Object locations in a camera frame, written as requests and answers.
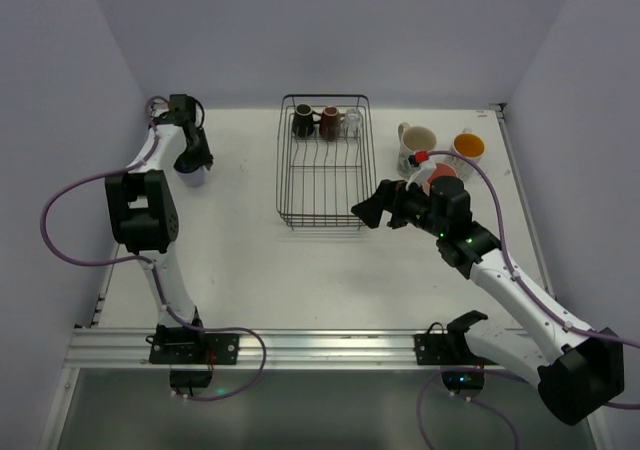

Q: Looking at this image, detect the lavender plastic cup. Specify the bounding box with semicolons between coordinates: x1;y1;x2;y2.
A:
178;167;207;188

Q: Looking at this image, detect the pink plastic cup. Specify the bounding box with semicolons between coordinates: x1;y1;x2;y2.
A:
422;162;458;195

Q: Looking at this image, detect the cream patterned large mug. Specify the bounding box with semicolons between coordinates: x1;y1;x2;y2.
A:
396;122;437;179

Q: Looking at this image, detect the white floral mug orange inside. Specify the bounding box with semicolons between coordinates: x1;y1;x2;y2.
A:
445;127;485;181

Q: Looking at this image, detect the brown ceramic mug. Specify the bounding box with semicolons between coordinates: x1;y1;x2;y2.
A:
319;106;342;142

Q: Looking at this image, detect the black ceramic mug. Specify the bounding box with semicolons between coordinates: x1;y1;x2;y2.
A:
291;103;321;138

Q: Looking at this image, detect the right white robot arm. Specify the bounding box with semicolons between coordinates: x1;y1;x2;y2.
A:
351;177;625;425

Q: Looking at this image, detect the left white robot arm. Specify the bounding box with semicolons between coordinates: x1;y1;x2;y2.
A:
105;94;214;329

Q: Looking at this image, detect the clear glass cup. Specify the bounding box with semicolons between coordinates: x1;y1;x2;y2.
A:
341;108;363;138

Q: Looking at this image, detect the dark wire dish rack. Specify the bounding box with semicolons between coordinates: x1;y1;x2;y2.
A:
276;93;376;230

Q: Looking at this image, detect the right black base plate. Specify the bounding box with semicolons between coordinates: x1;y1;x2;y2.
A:
413;322;480;366

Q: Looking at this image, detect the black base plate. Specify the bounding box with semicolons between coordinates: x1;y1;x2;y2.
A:
145;325;240;366
413;322;480;366

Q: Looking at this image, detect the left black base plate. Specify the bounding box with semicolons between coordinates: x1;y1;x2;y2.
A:
145;325;240;366

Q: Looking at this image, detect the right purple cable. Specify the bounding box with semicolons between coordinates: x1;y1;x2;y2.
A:
417;150;640;450

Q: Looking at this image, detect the aluminium mounting rail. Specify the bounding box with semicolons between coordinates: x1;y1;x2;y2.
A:
62;327;590;370

